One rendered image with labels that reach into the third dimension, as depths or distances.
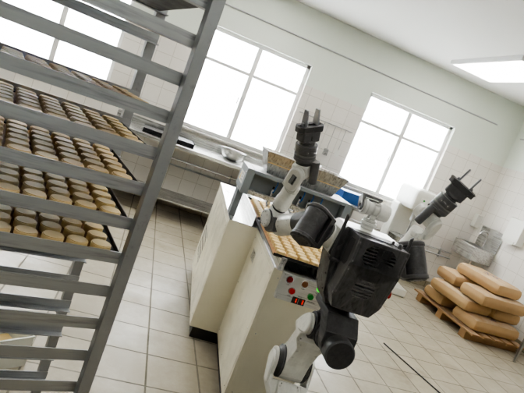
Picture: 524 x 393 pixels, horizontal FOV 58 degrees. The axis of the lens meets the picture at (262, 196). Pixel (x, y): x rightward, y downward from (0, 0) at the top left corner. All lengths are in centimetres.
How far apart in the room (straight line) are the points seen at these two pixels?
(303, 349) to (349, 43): 505
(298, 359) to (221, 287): 111
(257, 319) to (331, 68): 457
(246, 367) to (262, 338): 18
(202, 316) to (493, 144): 563
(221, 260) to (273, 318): 73
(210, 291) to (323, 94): 394
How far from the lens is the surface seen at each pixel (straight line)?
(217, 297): 313
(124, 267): 119
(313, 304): 242
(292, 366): 218
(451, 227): 769
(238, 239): 300
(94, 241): 124
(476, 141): 759
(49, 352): 131
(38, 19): 107
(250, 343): 250
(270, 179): 302
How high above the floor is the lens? 148
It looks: 9 degrees down
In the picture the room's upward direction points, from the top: 21 degrees clockwise
